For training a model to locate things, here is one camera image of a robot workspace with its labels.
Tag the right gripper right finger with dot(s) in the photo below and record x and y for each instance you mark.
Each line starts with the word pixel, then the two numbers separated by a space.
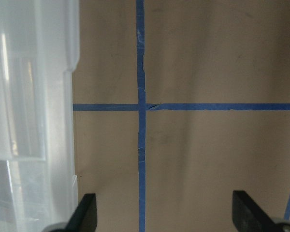
pixel 247 216

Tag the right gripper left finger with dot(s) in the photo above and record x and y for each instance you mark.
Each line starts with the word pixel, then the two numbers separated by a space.
pixel 84 218

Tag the clear plastic box lid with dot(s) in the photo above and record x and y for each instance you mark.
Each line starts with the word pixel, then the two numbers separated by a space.
pixel 39 50

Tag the clear plastic storage box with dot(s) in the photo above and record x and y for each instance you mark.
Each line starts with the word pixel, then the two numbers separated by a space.
pixel 38 185

